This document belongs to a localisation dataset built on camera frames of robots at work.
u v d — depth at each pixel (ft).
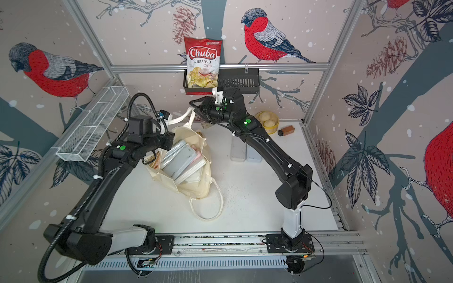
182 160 2.94
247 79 3.12
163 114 2.05
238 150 3.38
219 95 2.19
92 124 2.55
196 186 2.94
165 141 2.14
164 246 2.39
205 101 2.01
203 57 2.73
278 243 2.39
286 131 3.69
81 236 1.21
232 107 1.76
